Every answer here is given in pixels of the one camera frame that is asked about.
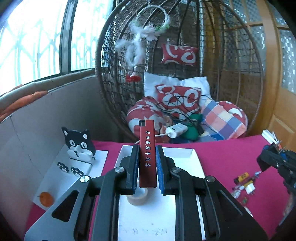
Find thin black cable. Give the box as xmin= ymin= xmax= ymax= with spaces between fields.
xmin=157 ymin=95 xmax=213 ymax=135

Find red white floral cushion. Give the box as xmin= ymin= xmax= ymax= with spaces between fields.
xmin=126 ymin=96 xmax=173 ymax=141

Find white feather dreamcatcher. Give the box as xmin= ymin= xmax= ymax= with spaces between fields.
xmin=116 ymin=6 xmax=170 ymax=70

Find white-bordered red patterned pillow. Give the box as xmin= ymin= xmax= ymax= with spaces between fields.
xmin=143 ymin=72 xmax=211 ymax=113

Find white power cord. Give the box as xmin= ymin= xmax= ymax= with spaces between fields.
xmin=135 ymin=133 xmax=167 ymax=144

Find white box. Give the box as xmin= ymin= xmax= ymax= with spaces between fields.
xmin=117 ymin=145 xmax=206 ymax=241

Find white flat board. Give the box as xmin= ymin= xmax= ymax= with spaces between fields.
xmin=33 ymin=149 xmax=109 ymax=205

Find wooden panelled doors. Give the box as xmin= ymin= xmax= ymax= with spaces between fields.
xmin=222 ymin=0 xmax=296 ymax=149

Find clear tape roll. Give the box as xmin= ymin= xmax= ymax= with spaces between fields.
xmin=127 ymin=188 xmax=148 ymax=205

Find magenta tablecloth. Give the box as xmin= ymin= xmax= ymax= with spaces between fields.
xmin=25 ymin=136 xmax=296 ymax=239

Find small orange fruit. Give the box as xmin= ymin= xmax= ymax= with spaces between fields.
xmin=39 ymin=192 xmax=54 ymax=207

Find red lighter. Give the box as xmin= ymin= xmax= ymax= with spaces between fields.
xmin=139 ymin=120 xmax=156 ymax=188

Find black white cat-shaped holder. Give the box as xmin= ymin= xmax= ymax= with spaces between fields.
xmin=57 ymin=127 xmax=96 ymax=177

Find wicker hanging chair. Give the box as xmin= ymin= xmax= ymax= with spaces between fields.
xmin=95 ymin=0 xmax=266 ymax=143

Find yellow black lighter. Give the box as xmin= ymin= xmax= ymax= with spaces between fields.
xmin=233 ymin=173 xmax=249 ymax=184

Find green cushion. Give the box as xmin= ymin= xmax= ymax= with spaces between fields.
xmin=178 ymin=113 xmax=204 ymax=140

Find plaid pillow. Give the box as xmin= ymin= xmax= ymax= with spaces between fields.
xmin=200 ymin=100 xmax=247 ymax=140

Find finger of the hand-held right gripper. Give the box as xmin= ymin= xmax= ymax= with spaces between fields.
xmin=257 ymin=144 xmax=281 ymax=172

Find brown cardboard panel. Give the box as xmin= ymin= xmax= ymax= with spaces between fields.
xmin=0 ymin=76 xmax=104 ymax=209

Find orange cloth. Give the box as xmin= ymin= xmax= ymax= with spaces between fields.
xmin=0 ymin=85 xmax=49 ymax=122

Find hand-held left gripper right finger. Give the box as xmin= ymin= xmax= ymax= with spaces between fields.
xmin=155 ymin=145 xmax=269 ymax=241

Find small red white pillow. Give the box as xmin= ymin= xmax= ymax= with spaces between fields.
xmin=161 ymin=43 xmax=198 ymax=66

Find white power strip with cord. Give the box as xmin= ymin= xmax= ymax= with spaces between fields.
xmin=165 ymin=123 xmax=188 ymax=139

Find round red white cushion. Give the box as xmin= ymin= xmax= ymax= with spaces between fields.
xmin=217 ymin=101 xmax=248 ymax=131

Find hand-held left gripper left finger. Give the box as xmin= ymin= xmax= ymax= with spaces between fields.
xmin=24 ymin=144 xmax=141 ymax=241

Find window with lattice grille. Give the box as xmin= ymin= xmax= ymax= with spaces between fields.
xmin=0 ymin=0 xmax=116 ymax=94

